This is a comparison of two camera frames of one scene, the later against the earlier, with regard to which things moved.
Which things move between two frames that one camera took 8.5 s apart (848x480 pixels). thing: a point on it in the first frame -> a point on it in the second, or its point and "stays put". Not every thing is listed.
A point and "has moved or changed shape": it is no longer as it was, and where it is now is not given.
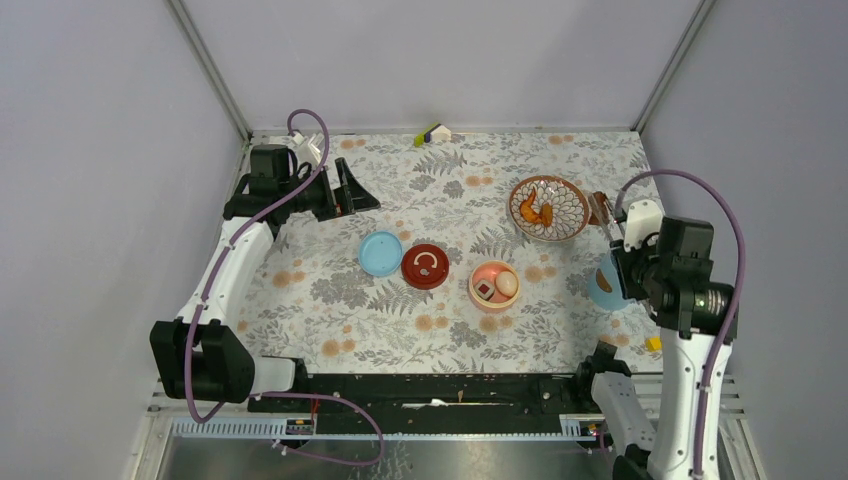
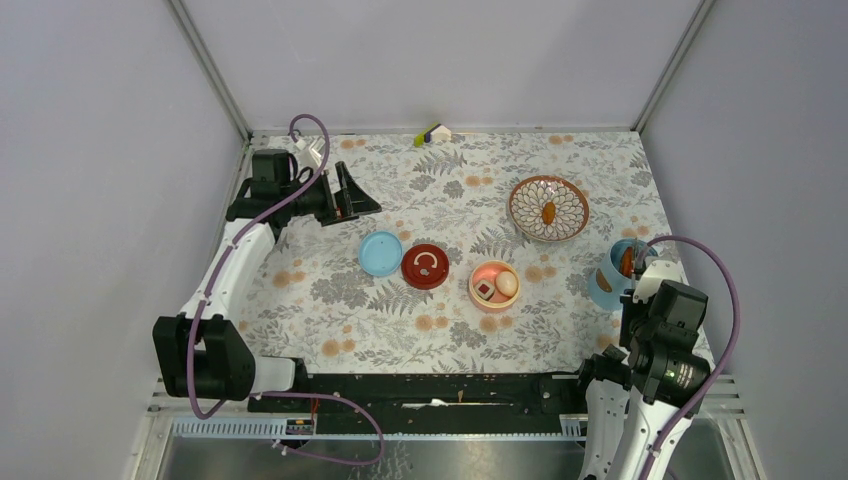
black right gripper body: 638,267 -> 636,318
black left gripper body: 317,197 stays put
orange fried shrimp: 529,212 has moved or changed shape
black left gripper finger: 362,199 stays put
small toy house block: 435,133 stays put
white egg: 507,283 stays put
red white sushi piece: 484,289 stays put
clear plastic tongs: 603,215 has moved or changed shape
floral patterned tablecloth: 491,254 stays put
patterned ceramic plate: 570,208 stays put
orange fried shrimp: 600,208 has moved or changed shape
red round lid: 425,266 stays put
